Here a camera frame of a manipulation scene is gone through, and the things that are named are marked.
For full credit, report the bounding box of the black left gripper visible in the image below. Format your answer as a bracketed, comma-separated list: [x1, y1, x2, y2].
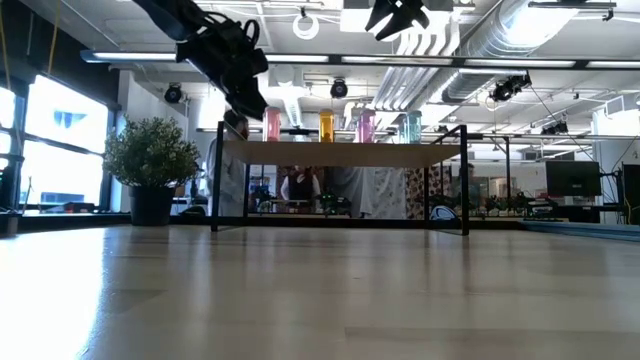
[174, 18, 271, 122]

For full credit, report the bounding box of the pink pill bottle white cap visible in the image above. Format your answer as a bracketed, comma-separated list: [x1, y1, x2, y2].
[262, 105, 283, 143]

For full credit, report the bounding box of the orange pill bottle white cap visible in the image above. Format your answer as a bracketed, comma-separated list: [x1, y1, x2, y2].
[318, 108, 336, 144]

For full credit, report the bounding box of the purple pill bottle white cap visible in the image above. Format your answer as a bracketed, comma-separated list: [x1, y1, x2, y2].
[356, 108, 377, 145]

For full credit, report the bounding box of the person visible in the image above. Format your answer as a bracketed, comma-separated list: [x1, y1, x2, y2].
[279, 167, 322, 214]
[204, 108, 251, 219]

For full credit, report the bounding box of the black overhead light bar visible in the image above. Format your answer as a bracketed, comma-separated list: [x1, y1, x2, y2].
[79, 48, 640, 71]

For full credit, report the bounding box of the green potted plant black pot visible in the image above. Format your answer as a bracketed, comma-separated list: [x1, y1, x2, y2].
[103, 115, 201, 227]

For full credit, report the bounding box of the black ceiling track light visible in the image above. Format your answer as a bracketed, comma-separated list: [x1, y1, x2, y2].
[488, 73, 533, 104]

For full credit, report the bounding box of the white patterned hanging cloth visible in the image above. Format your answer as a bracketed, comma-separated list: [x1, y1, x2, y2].
[327, 166, 407, 220]

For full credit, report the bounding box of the red patterned hanging cloth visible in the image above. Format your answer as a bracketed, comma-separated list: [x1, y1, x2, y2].
[405, 167, 452, 220]

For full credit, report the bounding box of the bright window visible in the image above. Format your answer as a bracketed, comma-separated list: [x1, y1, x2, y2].
[0, 74, 110, 207]

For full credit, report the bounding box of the black computer monitor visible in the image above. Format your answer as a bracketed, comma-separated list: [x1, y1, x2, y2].
[544, 159, 602, 197]
[621, 163, 640, 226]

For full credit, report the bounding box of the white coiled cable ring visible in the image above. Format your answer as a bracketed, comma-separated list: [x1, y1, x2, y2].
[292, 10, 321, 41]

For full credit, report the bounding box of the silver ceiling duct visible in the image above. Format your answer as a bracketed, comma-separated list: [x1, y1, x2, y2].
[439, 0, 561, 104]

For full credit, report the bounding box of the wooden shelf black metal frame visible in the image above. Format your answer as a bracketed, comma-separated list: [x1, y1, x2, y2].
[210, 121, 471, 236]

